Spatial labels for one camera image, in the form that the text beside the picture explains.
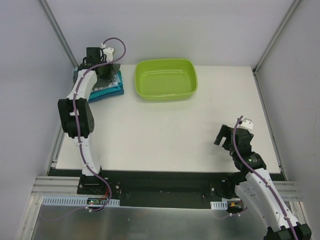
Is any dark grey t-shirt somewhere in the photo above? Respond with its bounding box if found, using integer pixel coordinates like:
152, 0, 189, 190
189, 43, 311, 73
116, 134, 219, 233
72, 63, 120, 93

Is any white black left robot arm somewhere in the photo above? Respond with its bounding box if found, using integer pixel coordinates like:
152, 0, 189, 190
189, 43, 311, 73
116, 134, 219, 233
57, 44, 114, 176

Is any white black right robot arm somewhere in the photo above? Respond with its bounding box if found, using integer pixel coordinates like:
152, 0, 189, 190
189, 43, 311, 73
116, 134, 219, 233
214, 116, 312, 240

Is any light blue printed folded t-shirt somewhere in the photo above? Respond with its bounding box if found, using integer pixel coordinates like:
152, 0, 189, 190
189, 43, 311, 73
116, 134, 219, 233
70, 69, 121, 95

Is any teal folded t-shirt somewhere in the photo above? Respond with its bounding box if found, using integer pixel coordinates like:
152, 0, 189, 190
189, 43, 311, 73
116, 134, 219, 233
88, 70, 124, 103

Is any lime green plastic tub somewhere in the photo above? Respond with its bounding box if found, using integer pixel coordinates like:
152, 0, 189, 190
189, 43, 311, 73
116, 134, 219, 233
134, 58, 198, 102

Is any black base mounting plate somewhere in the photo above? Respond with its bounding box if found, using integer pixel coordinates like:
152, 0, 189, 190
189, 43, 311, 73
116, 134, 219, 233
48, 169, 245, 209

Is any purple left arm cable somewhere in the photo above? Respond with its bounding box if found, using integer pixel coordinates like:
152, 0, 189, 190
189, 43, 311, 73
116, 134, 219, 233
73, 37, 126, 181

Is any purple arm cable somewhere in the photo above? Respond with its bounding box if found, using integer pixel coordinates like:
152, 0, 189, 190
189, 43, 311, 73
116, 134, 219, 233
73, 37, 126, 181
233, 115, 298, 240

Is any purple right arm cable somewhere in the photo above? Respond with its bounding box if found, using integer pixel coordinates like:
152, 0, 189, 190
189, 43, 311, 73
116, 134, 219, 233
233, 115, 298, 240

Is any right white slotted cable duct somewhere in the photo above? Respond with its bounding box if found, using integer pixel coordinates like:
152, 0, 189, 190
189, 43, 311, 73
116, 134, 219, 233
210, 200, 228, 211

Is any white slotted cable duct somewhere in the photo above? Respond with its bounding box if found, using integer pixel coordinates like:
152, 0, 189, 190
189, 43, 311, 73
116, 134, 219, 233
210, 200, 228, 211
42, 196, 120, 208

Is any left aluminium frame post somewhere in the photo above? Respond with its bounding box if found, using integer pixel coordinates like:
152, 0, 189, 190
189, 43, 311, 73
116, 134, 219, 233
37, 0, 78, 68

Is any aluminium frame post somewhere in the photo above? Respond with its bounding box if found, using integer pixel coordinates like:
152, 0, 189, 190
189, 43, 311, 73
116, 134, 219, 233
37, 0, 78, 68
252, 0, 303, 76

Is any right aluminium frame post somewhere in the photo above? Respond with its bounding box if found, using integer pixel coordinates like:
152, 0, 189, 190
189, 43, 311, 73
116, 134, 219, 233
252, 0, 303, 76

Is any aluminium front rail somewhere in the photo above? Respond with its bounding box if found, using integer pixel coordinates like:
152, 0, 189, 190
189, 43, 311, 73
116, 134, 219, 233
31, 176, 303, 202

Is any left white slotted cable duct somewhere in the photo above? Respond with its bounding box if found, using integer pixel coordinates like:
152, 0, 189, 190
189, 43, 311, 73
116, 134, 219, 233
42, 196, 120, 208

